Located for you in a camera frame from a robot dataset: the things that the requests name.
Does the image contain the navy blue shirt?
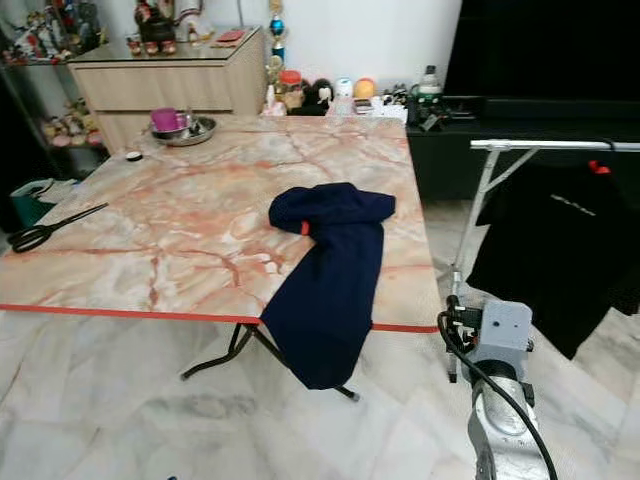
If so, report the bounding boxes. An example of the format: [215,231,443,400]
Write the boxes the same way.
[260,183,397,391]

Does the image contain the black shirt red collar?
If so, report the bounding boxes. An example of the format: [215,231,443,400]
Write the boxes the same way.
[465,150,640,361]

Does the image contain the black tv cabinet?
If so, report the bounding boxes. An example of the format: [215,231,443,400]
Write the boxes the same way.
[405,93,640,201]

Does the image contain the silver clothes rack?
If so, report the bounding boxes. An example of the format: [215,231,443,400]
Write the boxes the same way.
[448,138,640,383]

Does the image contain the green bin white bag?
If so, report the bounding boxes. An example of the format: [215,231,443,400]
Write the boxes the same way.
[10,178,81,233]

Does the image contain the black scissors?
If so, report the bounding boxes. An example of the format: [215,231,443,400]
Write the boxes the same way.
[8,203,109,253]

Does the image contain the green labelled bottle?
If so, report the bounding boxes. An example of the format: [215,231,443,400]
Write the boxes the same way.
[418,65,443,123]

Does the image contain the black plush toy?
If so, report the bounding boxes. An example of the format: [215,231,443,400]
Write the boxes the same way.
[302,78,336,116]

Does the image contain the marble folding table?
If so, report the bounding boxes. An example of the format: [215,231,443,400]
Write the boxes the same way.
[0,115,443,401]

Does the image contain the black television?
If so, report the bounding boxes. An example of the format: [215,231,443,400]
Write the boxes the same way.
[445,0,640,99]

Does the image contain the red lidded brown jar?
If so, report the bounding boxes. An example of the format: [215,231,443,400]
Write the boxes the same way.
[275,70,306,116]

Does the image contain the steel bowl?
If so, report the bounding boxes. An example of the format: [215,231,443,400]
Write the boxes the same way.
[150,116,217,148]

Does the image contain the gold blue trophy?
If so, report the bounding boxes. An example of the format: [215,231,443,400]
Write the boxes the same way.
[265,0,289,106]

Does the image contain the glass display shelf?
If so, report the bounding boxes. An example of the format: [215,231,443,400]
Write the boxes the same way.
[0,0,106,181]

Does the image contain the purple plastic cup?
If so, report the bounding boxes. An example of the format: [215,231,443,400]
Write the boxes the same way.
[150,107,186,135]

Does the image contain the light wooden sideboard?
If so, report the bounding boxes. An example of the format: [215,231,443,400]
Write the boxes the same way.
[66,28,266,161]

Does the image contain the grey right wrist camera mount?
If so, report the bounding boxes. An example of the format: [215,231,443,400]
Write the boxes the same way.
[472,298,534,363]

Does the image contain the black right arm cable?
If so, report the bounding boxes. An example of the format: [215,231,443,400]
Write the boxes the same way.
[437,310,561,480]

